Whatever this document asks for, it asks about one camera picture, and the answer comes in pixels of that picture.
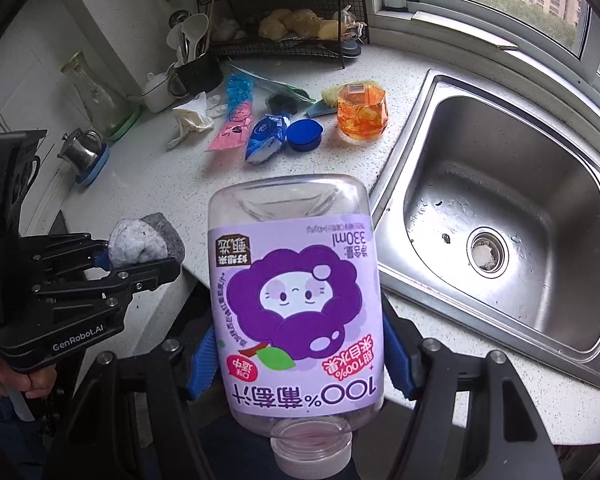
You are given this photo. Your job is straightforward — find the grey rag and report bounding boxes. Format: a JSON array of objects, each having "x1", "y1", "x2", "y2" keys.
[{"x1": 107, "y1": 212, "x2": 185, "y2": 269}]

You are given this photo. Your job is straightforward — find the purple grape juice bottle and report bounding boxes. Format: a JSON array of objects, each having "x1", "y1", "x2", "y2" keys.
[{"x1": 208, "y1": 174, "x2": 384, "y2": 479}]

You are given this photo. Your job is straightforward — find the white tissue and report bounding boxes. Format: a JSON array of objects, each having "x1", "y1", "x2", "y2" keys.
[{"x1": 166, "y1": 91, "x2": 221, "y2": 151}]

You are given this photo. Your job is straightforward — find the blue white plastic wrapper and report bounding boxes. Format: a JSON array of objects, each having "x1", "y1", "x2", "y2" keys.
[{"x1": 245, "y1": 114, "x2": 290, "y2": 165}]

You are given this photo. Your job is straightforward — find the blue round lid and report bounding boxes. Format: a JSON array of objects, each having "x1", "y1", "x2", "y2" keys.
[{"x1": 286, "y1": 118, "x2": 324, "y2": 152}]

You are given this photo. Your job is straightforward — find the orange plastic cup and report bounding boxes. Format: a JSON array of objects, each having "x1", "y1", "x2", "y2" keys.
[{"x1": 337, "y1": 82, "x2": 388, "y2": 142}]

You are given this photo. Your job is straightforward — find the pink blue plastic bag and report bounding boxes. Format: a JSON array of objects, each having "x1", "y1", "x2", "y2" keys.
[{"x1": 207, "y1": 74, "x2": 253, "y2": 152}]

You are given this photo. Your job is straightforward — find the clear green blister package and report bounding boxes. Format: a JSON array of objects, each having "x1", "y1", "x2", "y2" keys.
[{"x1": 228, "y1": 62, "x2": 316, "y2": 105}]

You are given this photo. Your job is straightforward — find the person's left hand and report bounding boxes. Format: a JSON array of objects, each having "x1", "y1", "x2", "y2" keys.
[{"x1": 0, "y1": 360, "x2": 57, "y2": 399}]

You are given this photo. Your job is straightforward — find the blue coaster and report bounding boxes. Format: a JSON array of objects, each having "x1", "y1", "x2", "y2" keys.
[{"x1": 74, "y1": 145, "x2": 110, "y2": 188}]

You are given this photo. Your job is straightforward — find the small steel teapot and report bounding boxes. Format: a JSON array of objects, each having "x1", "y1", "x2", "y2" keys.
[{"x1": 57, "y1": 128, "x2": 104, "y2": 174}]

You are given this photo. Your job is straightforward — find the green coaster tray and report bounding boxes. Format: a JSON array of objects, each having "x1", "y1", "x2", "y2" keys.
[{"x1": 105, "y1": 105, "x2": 142, "y2": 144}]

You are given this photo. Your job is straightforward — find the stainless steel sink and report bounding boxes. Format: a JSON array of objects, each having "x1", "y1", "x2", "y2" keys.
[{"x1": 372, "y1": 70, "x2": 600, "y2": 388}]

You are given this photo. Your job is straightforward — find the glass carafe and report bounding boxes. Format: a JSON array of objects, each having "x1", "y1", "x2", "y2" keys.
[{"x1": 60, "y1": 51, "x2": 131, "y2": 138}]

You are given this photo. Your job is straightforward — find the white ceramic sugar pot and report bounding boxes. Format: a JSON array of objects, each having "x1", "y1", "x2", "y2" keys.
[{"x1": 142, "y1": 73, "x2": 176, "y2": 114}]

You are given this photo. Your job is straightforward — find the small black cube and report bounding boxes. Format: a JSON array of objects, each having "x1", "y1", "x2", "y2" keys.
[{"x1": 265, "y1": 93, "x2": 298, "y2": 117}]

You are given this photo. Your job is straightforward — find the yellow bristle scrub brush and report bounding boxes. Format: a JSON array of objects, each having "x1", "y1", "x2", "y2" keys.
[{"x1": 306, "y1": 79, "x2": 376, "y2": 118}]

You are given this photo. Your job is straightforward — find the dark utensil holder mug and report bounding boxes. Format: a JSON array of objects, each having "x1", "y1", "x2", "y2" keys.
[{"x1": 168, "y1": 53, "x2": 224, "y2": 99}]

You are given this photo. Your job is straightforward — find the white rice spoon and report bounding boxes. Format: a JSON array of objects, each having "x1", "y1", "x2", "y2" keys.
[{"x1": 166, "y1": 11, "x2": 210, "y2": 66}]

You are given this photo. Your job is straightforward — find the ginger roots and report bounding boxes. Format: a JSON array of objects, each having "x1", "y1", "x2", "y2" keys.
[{"x1": 258, "y1": 9, "x2": 344, "y2": 41}]

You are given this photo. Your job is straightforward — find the black wire rack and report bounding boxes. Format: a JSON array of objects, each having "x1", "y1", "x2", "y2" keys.
[{"x1": 197, "y1": 0, "x2": 368, "y2": 63}]

